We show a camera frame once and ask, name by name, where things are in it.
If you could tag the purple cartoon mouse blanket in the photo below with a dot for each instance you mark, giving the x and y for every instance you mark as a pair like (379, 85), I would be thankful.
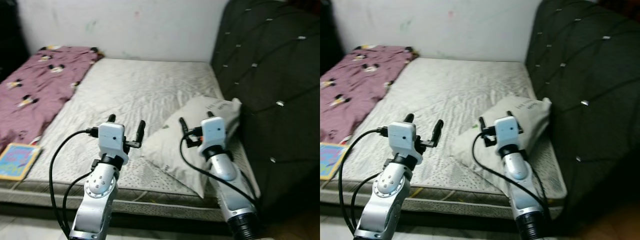
(360, 85)
(40, 85)

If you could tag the blue yellow children's board book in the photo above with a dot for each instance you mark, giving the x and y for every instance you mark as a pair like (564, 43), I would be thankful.
(327, 160)
(17, 161)

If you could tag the white quilted dotted mattress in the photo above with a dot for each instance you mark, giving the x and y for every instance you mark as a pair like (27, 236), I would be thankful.
(135, 85)
(450, 85)

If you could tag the dark tufted headboard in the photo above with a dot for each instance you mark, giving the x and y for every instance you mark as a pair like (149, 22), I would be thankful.
(590, 70)
(280, 70)

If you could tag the black bag with white logo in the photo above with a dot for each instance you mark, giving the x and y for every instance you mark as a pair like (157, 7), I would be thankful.
(10, 35)
(326, 30)

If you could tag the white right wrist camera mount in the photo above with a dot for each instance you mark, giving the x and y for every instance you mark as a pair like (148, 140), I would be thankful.
(213, 132)
(507, 131)

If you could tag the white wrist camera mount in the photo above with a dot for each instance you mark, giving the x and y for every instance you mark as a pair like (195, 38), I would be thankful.
(112, 140)
(507, 131)
(404, 140)
(213, 132)

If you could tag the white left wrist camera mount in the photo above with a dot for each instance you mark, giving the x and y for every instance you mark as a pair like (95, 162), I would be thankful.
(112, 140)
(404, 140)

